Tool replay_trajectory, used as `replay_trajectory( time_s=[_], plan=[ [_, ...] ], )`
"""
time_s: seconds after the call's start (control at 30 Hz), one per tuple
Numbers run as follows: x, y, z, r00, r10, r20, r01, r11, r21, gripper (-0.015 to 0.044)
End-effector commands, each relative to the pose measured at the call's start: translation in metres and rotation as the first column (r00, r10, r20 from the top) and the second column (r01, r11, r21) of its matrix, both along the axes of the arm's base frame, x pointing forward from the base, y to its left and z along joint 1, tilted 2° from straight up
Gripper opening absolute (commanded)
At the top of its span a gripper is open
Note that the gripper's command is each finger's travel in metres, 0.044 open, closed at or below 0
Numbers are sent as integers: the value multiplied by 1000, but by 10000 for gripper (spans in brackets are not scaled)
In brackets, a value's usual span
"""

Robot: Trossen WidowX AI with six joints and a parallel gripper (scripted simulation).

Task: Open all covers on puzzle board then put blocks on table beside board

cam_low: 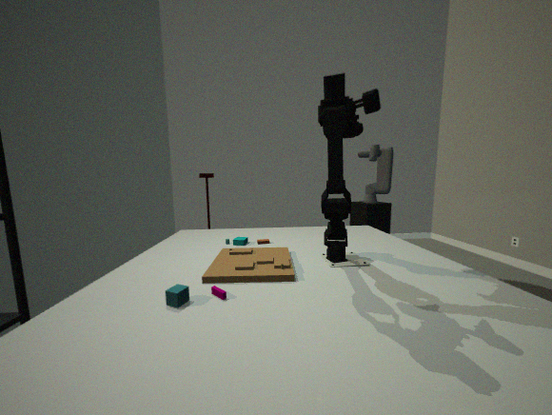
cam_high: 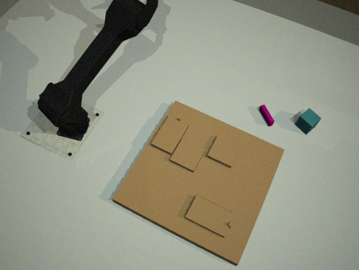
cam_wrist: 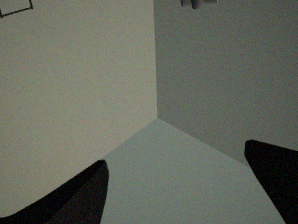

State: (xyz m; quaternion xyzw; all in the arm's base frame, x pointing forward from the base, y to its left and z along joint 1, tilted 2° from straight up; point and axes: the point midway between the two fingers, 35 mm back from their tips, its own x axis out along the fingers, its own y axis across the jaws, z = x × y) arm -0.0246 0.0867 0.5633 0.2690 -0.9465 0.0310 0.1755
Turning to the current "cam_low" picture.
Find magenta rectangular block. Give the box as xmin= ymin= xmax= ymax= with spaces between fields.
xmin=211 ymin=286 xmax=227 ymax=300

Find teal cube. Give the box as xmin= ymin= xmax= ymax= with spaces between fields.
xmin=166 ymin=284 xmax=189 ymax=307

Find teal rectangular block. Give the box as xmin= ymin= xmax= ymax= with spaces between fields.
xmin=233 ymin=237 xmax=248 ymax=246

